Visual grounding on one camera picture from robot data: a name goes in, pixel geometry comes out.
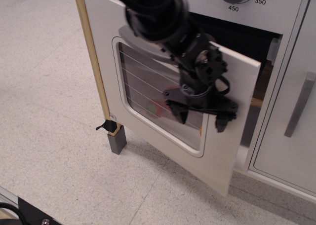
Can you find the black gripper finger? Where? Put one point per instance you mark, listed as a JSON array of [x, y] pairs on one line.
[[180, 113], [221, 123]]

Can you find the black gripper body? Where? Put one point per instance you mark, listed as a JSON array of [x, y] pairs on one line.
[[210, 102]]

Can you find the white oven door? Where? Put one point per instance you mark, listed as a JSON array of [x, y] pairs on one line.
[[166, 80]]

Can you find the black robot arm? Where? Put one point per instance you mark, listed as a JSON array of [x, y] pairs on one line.
[[182, 42]]

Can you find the dark grey oven tray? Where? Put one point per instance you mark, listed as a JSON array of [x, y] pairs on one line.
[[251, 42]]

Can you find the red toy strawberry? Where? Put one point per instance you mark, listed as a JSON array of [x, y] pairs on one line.
[[155, 108]]

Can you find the red toy cup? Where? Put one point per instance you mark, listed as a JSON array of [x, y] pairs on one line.
[[171, 90]]

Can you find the white cupboard door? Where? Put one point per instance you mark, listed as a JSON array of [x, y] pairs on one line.
[[293, 160]]

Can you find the grey cabinet leg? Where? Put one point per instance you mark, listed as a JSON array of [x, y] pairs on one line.
[[118, 142]]

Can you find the black clip on leg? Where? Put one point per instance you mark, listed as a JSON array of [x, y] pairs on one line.
[[108, 125]]

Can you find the white toy kitchen cabinet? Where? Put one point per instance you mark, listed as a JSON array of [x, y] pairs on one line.
[[283, 17]]

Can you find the grey oven door handle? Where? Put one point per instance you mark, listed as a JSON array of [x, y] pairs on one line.
[[144, 47]]

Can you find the grey cupboard door handle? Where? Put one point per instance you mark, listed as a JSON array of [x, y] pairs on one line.
[[301, 103]]

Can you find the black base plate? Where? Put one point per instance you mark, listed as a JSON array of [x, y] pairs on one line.
[[35, 216]]

